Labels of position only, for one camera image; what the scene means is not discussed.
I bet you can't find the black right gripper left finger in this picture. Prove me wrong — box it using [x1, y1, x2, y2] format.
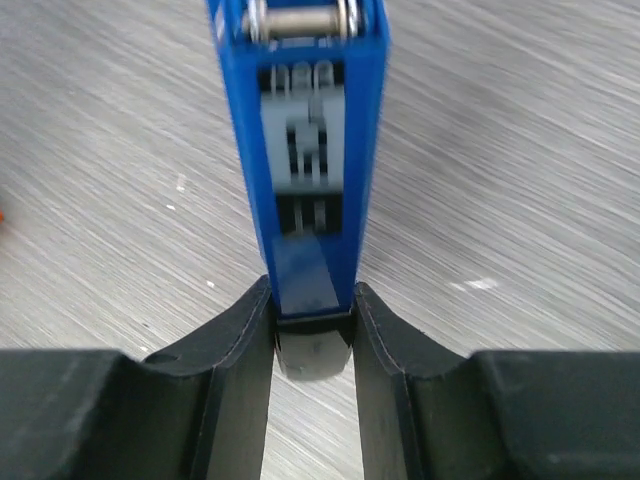
[1, 278, 274, 479]

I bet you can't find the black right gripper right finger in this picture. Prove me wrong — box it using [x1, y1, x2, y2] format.
[353, 283, 639, 479]

